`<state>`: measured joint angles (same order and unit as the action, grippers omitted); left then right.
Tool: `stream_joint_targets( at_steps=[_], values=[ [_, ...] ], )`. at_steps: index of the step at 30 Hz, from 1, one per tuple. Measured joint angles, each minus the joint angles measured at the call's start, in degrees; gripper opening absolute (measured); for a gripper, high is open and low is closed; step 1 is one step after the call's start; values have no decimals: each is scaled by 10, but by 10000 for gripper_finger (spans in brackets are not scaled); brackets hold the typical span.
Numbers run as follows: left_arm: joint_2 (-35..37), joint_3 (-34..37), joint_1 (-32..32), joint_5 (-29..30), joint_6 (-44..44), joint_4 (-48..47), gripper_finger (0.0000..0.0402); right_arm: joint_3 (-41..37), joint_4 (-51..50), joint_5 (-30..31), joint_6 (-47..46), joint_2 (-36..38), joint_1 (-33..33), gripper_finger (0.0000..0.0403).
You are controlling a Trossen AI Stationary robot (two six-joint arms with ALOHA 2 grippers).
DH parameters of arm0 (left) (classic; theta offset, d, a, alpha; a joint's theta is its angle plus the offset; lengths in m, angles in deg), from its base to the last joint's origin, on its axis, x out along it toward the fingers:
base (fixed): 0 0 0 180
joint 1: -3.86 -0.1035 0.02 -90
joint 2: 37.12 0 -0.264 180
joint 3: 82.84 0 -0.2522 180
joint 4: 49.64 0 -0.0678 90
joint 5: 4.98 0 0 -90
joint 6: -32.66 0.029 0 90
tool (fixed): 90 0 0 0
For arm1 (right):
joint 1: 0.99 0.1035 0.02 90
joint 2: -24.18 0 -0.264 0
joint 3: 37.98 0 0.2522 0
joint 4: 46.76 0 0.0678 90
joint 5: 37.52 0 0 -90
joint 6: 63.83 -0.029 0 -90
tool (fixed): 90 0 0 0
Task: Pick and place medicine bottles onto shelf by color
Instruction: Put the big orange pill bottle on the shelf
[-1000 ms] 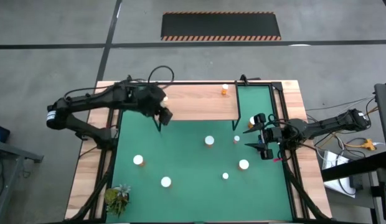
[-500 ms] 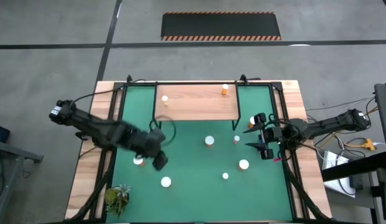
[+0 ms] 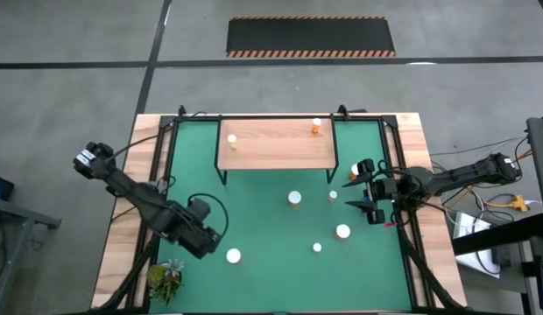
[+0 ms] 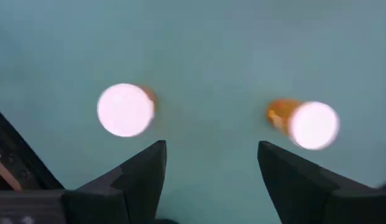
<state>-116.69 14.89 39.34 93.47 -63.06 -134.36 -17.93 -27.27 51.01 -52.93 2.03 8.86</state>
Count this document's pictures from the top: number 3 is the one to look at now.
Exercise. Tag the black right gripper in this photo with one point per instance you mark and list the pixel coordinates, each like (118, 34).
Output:
(385, 191)

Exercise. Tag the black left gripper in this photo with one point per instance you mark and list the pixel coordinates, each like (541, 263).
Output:
(199, 240)

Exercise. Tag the large orange pill bottle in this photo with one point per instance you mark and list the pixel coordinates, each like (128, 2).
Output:
(294, 197)
(233, 255)
(354, 169)
(343, 230)

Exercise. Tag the small reddish pill bottle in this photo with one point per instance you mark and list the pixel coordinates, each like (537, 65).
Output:
(333, 194)

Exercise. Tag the small pale pill bottle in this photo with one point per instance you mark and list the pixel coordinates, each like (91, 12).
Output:
(317, 247)
(231, 138)

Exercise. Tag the small orange pill bottle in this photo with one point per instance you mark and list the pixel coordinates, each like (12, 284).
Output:
(316, 122)

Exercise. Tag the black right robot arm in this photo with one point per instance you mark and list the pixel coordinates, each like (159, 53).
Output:
(455, 177)

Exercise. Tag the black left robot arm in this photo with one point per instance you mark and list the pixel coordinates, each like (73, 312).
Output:
(136, 192)

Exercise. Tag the pink tape piece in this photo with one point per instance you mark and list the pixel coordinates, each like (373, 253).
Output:
(389, 226)

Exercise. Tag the small potted succulent plant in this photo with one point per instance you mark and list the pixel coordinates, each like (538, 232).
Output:
(164, 282)

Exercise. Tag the green table mat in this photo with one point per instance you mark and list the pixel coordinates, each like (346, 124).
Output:
(276, 280)

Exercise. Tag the white paper sheet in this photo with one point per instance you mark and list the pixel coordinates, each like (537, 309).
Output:
(466, 223)

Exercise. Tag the black side table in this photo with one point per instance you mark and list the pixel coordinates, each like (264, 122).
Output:
(495, 234)

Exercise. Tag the yellow power splitter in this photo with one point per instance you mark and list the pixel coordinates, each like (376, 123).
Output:
(516, 204)

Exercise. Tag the black hazard-striped floor mat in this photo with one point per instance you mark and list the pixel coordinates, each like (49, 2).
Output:
(311, 35)

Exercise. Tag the dark grey monitor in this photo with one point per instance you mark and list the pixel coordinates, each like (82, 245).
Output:
(540, 166)

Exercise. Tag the grey metal cart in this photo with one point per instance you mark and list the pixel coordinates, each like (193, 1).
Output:
(17, 210)

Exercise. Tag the black device with blue light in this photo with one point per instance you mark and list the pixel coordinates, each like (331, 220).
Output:
(0, 188)

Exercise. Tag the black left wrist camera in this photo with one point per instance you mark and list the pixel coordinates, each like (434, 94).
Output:
(200, 209)

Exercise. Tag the black frame clamp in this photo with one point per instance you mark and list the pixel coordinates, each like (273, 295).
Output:
(181, 110)
(343, 110)

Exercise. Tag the wooden shelf with black frame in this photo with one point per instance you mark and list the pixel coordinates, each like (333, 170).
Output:
(276, 146)

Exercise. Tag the black metal table frame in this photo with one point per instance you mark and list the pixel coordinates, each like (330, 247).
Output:
(168, 121)

